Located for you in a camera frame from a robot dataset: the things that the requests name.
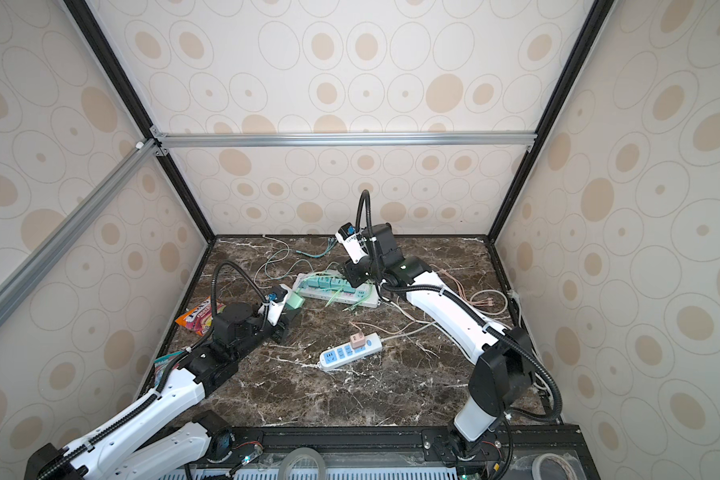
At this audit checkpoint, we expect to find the pink charger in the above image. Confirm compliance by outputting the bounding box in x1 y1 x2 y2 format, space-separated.
350 332 366 350

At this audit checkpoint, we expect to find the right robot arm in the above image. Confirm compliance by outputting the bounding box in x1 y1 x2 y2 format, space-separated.
336 190 563 442

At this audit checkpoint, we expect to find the thin white usb cable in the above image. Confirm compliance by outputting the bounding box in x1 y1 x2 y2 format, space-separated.
251 235 295 283

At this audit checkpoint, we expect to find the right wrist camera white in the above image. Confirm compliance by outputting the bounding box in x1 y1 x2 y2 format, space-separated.
335 223 368 265

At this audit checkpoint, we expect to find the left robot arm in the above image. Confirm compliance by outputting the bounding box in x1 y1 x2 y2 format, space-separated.
24 260 302 479

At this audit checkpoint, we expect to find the light green charger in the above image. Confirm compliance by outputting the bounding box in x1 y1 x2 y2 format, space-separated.
284 291 304 311

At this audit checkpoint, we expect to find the white multicolour power strip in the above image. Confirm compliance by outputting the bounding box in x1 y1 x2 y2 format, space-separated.
293 270 380 309

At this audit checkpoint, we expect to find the left diagonal aluminium bar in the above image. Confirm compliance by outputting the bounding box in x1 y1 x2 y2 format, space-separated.
0 139 157 328

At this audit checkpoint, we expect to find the teal snack bag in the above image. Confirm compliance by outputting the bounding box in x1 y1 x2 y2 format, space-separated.
154 350 184 374

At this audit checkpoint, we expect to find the tape roll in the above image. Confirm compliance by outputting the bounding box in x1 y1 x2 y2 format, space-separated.
531 453 577 480

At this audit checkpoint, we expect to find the white blue power strip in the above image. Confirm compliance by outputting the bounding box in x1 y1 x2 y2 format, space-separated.
319 333 382 371

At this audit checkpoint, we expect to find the horizontal aluminium bar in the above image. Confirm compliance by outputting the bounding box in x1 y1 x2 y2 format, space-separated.
157 131 537 148

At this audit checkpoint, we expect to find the orange snack bag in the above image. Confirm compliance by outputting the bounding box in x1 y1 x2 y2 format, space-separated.
175 297 212 336

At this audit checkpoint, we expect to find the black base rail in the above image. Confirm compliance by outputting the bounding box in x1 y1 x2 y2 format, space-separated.
95 423 601 480

